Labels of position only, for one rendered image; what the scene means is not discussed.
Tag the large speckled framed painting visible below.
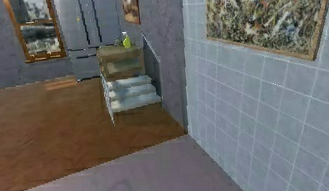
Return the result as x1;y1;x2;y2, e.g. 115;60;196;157
202;0;329;72

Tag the grey fridge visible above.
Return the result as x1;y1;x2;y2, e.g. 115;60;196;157
51;0;127;84

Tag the yellow green spray bottle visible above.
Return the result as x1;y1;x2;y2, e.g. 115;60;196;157
120;30;133;50

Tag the wooden chest of white drawers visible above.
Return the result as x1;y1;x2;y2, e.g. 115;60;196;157
95;40;165;127

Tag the small brown framed painting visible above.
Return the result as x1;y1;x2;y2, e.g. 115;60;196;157
120;0;142;27

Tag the wooden framed window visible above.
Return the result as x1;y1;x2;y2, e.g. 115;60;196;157
3;0;69;65

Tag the black fridge handle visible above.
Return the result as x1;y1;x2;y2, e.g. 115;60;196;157
77;0;92;47
90;0;104;45

